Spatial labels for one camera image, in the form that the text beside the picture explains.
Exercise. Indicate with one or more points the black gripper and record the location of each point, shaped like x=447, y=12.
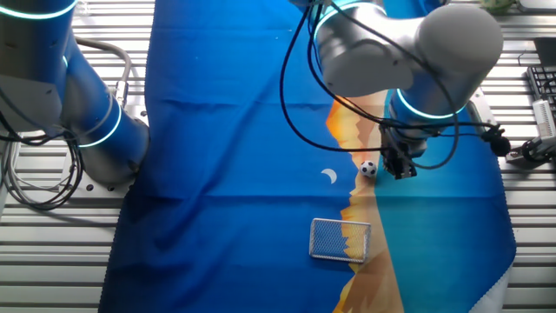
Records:
x=397, y=150

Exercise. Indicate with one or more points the small black white soccer ball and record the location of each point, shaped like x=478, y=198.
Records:
x=368, y=168

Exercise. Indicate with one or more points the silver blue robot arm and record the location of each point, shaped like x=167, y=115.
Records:
x=43, y=87

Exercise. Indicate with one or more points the blue printed mountain cloth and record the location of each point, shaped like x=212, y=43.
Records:
x=260, y=174

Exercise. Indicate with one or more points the black keyboard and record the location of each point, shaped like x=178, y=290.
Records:
x=543, y=80

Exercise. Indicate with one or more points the dark grey box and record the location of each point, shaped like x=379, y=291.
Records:
x=545, y=52

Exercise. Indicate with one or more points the green object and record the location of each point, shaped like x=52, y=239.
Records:
x=497, y=5

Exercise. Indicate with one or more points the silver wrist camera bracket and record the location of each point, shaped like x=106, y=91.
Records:
x=480, y=108

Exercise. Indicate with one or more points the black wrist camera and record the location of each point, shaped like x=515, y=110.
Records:
x=499, y=143

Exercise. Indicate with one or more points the silver fixed depth camera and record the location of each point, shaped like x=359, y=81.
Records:
x=543, y=119

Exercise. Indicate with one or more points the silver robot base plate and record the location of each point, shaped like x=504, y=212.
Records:
x=100, y=191

